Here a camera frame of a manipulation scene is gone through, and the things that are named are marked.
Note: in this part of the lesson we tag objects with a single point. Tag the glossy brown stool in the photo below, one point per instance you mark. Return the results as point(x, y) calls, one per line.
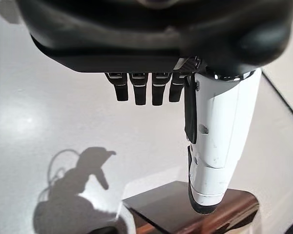
point(166, 209)

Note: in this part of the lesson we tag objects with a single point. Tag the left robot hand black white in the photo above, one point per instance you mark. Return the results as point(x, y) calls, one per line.
point(146, 36)

